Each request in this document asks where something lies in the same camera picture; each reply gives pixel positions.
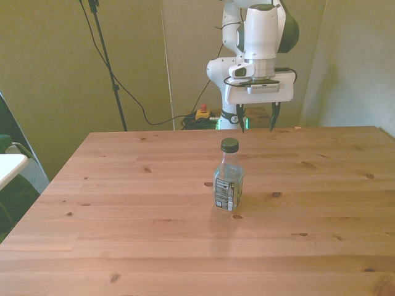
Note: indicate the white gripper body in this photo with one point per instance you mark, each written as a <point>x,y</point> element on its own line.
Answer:
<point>285,87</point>

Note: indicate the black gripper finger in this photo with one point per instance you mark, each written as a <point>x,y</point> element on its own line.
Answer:
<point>274,118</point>
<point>241,120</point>

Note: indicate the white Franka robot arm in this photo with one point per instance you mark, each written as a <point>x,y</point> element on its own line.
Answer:
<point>259,34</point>

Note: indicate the clear bottle with dark cap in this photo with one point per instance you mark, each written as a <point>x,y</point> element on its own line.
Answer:
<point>228,182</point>

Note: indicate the yellow emergency stop button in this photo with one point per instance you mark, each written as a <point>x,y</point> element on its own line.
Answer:
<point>203,113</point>

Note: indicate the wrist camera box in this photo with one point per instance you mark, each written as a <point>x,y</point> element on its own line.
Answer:
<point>263,87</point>

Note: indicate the black camera stand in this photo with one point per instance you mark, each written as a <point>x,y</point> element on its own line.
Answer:
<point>108,64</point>

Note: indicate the white chair with green frame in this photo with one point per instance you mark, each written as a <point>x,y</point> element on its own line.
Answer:
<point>14,172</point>

